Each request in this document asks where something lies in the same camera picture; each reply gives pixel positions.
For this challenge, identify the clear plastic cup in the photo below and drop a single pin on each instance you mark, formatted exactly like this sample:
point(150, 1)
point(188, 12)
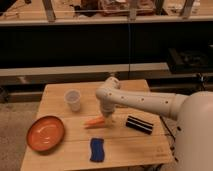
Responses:
point(72, 98)

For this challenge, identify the black striped box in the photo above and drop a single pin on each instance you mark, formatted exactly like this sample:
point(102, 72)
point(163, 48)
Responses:
point(139, 125)

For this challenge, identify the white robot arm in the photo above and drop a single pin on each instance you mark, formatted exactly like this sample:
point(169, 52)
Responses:
point(193, 113)

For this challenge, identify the black box on shelf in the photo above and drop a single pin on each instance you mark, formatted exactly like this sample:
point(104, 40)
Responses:
point(190, 61)

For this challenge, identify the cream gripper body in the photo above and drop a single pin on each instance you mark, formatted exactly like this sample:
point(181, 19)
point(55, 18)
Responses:
point(108, 121)

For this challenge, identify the orange pepper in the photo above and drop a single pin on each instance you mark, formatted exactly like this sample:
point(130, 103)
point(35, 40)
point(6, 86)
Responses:
point(95, 123)

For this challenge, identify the blue sponge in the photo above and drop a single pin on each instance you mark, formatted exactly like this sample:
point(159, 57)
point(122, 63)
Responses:
point(97, 150)

